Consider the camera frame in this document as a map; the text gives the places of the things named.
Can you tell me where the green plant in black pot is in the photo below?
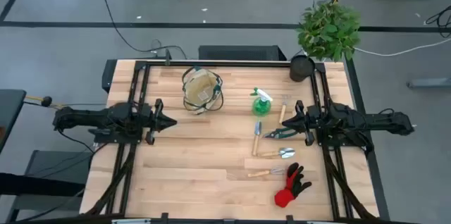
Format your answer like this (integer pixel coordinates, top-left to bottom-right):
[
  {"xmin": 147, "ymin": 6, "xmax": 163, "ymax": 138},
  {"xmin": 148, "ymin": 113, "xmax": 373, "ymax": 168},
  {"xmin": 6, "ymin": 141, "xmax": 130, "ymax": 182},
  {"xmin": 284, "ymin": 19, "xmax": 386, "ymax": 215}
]
[{"xmin": 289, "ymin": 0, "xmax": 362, "ymax": 83}]

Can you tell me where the beige green-trimmed gardening bag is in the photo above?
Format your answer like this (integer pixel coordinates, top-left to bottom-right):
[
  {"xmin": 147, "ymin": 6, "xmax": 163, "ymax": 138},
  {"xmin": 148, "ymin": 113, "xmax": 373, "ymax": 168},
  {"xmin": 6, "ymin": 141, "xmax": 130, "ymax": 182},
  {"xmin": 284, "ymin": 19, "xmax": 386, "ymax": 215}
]
[{"xmin": 181, "ymin": 66, "xmax": 226, "ymax": 116}]

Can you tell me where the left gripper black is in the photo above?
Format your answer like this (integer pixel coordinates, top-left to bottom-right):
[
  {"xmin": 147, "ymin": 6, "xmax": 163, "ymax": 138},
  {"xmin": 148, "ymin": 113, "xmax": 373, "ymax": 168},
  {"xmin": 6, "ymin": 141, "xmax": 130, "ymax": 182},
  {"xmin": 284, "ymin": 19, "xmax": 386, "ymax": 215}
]
[{"xmin": 142, "ymin": 99, "xmax": 178, "ymax": 146}]

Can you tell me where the red and black gardening glove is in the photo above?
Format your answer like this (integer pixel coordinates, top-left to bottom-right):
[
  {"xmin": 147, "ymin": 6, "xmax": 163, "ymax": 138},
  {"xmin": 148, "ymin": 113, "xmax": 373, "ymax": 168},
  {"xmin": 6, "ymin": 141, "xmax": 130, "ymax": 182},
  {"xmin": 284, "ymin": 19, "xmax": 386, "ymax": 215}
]
[{"xmin": 273, "ymin": 162, "xmax": 314, "ymax": 209}]

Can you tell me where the wide trowel wooden handle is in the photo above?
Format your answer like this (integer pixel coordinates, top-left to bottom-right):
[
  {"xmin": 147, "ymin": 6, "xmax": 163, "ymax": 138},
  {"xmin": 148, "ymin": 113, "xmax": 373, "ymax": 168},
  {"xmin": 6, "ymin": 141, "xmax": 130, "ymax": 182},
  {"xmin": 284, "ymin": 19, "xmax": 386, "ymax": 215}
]
[{"xmin": 256, "ymin": 147, "xmax": 297, "ymax": 160}]

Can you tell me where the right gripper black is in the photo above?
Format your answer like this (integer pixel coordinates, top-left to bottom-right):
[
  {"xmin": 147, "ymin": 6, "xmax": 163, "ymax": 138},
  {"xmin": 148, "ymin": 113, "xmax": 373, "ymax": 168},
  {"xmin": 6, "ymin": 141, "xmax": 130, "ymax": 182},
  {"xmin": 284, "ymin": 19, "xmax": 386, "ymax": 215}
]
[{"xmin": 281, "ymin": 99, "xmax": 317, "ymax": 147}]

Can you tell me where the long black floor cable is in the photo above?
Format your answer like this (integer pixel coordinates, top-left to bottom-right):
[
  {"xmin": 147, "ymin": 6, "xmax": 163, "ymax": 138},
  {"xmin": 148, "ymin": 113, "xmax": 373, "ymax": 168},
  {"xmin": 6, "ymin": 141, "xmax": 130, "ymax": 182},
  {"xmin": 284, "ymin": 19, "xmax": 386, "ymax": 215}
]
[{"xmin": 97, "ymin": 0, "xmax": 188, "ymax": 60}]

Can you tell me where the black looped floor cable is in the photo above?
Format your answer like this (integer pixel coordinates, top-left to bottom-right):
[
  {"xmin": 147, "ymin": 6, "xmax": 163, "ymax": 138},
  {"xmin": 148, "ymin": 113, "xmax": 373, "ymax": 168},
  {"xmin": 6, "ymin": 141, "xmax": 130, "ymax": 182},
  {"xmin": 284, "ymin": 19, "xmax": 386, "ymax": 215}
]
[{"xmin": 425, "ymin": 4, "xmax": 451, "ymax": 39}]

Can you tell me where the black side table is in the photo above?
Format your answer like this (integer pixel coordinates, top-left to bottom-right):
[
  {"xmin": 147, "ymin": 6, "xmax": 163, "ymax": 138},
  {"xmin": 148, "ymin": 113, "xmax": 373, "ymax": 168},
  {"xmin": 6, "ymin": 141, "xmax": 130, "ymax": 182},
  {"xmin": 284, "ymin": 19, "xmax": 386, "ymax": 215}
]
[{"xmin": 0, "ymin": 89, "xmax": 27, "ymax": 154}]

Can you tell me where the grey desk foot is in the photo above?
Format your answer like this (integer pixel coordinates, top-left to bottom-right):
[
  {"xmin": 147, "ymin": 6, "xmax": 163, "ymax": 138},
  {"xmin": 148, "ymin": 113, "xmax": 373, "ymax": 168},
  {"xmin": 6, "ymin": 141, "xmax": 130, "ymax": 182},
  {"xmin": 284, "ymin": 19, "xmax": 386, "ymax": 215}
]
[{"xmin": 406, "ymin": 77, "xmax": 451, "ymax": 89}]

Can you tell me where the green spray bottle white head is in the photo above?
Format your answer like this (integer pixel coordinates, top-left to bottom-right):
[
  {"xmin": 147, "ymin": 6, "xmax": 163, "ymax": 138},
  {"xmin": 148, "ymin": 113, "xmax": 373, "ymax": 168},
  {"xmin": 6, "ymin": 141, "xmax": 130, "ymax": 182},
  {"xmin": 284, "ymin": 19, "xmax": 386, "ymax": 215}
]
[{"xmin": 249, "ymin": 87, "xmax": 274, "ymax": 118}]

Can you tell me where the green pruning shears black strap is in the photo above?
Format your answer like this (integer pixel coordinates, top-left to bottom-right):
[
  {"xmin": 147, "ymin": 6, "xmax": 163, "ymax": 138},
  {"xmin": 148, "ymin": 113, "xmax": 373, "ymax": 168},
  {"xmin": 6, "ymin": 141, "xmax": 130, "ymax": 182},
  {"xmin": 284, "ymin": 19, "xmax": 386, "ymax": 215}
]
[{"xmin": 262, "ymin": 127, "xmax": 300, "ymax": 139}]

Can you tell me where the narrow trowel wooden handle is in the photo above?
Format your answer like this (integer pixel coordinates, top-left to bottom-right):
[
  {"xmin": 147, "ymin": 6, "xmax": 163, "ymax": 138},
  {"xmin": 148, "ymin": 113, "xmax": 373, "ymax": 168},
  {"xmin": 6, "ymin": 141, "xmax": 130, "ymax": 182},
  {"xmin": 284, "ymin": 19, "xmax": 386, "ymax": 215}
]
[{"xmin": 251, "ymin": 120, "xmax": 263, "ymax": 157}]

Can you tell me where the long white floor cable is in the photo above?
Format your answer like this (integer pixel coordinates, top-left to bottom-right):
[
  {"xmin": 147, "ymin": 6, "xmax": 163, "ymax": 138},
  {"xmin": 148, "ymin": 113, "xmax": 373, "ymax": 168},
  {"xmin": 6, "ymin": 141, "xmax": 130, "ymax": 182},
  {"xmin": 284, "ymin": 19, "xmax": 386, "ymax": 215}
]
[{"xmin": 353, "ymin": 37, "xmax": 451, "ymax": 58}]

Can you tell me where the hand fork wooden handle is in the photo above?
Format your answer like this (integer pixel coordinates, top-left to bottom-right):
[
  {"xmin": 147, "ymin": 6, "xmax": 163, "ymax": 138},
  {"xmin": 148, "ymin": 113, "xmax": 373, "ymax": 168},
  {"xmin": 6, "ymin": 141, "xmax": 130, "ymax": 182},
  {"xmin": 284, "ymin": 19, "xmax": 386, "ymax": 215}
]
[{"xmin": 246, "ymin": 166, "xmax": 287, "ymax": 179}]

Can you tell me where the black metal table frame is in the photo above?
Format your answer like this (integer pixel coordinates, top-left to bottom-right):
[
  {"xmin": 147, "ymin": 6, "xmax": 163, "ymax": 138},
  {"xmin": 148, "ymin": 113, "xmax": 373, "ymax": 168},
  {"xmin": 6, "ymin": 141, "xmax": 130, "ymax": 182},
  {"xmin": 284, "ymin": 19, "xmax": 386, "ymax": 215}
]
[{"xmin": 82, "ymin": 59, "xmax": 380, "ymax": 224}]

